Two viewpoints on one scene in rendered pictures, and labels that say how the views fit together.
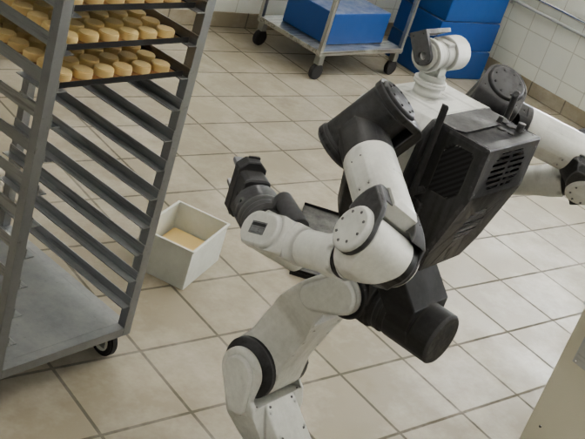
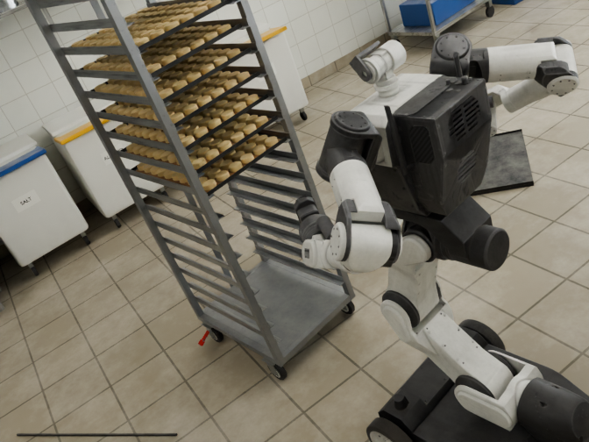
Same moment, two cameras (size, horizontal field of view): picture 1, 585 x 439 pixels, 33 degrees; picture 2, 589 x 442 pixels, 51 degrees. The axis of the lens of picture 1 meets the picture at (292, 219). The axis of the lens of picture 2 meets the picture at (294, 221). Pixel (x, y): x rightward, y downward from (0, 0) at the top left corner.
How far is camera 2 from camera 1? 0.62 m
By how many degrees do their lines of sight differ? 23
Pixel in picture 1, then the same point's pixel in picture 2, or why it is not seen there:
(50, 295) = (301, 294)
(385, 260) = (371, 253)
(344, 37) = (446, 13)
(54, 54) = (191, 180)
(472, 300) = not seen: outside the picture
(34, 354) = (300, 338)
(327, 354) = not seen: hidden behind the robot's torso
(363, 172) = (337, 193)
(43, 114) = (209, 215)
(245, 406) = (408, 336)
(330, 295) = (409, 253)
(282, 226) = (315, 248)
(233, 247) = not seen: hidden behind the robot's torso
